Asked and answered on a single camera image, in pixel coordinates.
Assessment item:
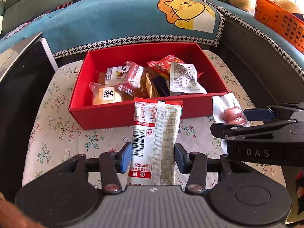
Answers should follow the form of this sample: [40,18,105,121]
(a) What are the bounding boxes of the white sausage snack packet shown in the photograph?
[211,92,250,155]

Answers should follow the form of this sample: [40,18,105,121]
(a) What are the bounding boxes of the red white long snack packet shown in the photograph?
[127,98,183,186]

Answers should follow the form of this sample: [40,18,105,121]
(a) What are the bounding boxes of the white spicy gluten snack packet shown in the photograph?
[169,62,207,94]

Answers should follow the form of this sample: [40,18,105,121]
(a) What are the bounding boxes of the gold foil snack packet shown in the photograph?
[139,71,159,98]

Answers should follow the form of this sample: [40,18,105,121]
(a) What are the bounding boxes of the clear red pastry packet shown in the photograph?
[117,61,144,97]

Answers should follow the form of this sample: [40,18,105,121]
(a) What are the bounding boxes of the white Kaprons wafer packet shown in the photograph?
[105,65,129,84]

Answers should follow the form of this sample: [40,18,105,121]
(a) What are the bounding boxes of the red cardboard box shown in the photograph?
[69,42,229,130]

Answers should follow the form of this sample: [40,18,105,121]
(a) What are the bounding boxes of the clear orange pastry packet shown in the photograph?
[89,82,133,105]

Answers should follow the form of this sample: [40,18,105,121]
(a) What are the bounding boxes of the dark purple snack packet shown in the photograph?
[152,76,171,97]

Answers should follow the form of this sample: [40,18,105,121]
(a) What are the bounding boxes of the red crinkly snack bag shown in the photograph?
[147,55,184,80]

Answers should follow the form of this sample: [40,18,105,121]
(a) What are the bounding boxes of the orange plastic basket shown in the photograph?
[254,0,304,53]

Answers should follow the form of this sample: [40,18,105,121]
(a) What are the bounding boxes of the teal houndstooth-trimmed sofa cover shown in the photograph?
[1,0,303,76]

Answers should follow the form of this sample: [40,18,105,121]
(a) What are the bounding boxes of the black glossy side table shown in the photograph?
[1,32,58,202]

